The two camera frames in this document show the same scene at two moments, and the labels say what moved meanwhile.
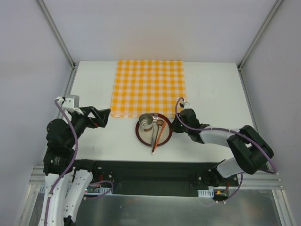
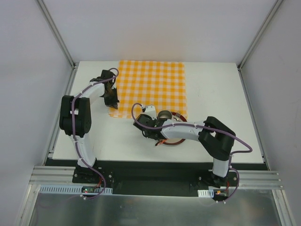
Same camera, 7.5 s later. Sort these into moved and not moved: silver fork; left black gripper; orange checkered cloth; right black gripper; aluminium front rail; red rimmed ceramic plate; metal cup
Moved: left black gripper; red rimmed ceramic plate; metal cup; right black gripper; silver fork
Not moved: aluminium front rail; orange checkered cloth
